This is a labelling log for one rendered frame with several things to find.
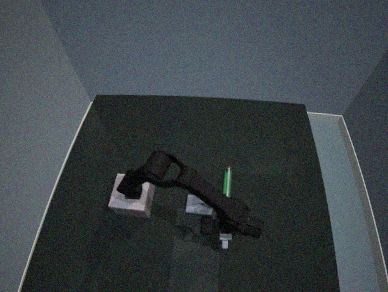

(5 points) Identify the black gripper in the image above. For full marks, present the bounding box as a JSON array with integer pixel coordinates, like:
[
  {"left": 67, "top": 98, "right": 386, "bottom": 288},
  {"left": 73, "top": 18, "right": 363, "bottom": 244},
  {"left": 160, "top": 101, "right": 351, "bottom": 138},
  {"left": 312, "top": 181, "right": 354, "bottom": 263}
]
[{"left": 200, "top": 216, "right": 249, "bottom": 236}]

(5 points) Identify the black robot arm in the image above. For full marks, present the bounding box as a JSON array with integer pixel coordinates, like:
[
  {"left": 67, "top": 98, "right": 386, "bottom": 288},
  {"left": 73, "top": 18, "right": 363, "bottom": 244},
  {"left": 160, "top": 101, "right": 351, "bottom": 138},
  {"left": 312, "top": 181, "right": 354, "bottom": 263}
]
[{"left": 116, "top": 150, "right": 265, "bottom": 239}]

